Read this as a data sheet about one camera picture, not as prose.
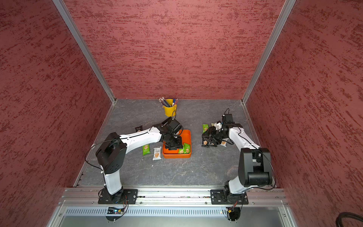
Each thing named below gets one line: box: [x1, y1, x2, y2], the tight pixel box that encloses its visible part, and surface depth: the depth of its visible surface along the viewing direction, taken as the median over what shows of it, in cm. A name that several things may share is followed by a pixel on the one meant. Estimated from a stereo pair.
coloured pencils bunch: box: [158, 96, 179, 108], surface depth 104 cm
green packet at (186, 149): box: [183, 142, 191, 154], surface depth 91 cm
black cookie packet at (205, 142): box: [201, 136, 210, 148], surface depth 96 cm
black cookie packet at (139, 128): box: [134, 125, 143, 133], surface depth 102 cm
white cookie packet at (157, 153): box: [152, 146, 162, 161], surface depth 91 cm
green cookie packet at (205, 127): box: [202, 123, 209, 134], surface depth 105 cm
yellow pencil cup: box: [162, 104, 178, 117], surface depth 107 cm
